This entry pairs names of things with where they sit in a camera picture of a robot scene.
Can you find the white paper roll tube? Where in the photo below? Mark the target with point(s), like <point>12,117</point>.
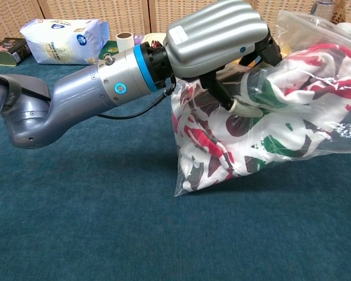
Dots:
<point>125,42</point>

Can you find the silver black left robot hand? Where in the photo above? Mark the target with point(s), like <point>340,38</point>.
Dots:
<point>210,35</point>

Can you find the teal blue tablecloth-covered table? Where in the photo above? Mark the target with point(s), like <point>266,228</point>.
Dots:
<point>76,219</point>

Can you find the purple cardboard box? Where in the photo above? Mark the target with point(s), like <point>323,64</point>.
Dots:
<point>139,39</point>

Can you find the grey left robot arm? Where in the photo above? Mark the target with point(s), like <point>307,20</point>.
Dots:
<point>76,90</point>

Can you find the yellow green sponge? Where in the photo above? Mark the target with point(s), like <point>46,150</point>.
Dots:
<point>111,47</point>

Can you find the beige lidded lunch box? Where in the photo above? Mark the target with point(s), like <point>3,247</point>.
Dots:
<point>155,37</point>

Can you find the brown patterned bottle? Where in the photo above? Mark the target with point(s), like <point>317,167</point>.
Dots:
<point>339,11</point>

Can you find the blue white tissue pack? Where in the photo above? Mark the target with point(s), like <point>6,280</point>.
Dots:
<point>61,41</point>

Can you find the clear plastic zip bag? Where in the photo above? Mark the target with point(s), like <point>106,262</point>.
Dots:
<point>295,29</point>

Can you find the dark green tin can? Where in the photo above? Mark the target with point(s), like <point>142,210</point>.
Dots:
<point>6,52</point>

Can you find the woven folding screen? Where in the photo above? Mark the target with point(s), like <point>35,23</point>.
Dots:
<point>90,11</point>

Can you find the white red green patterned clothes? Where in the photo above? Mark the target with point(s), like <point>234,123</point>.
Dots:
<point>280,131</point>

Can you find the clear plastic water bottle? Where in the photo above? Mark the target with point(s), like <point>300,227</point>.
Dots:
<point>321,7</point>

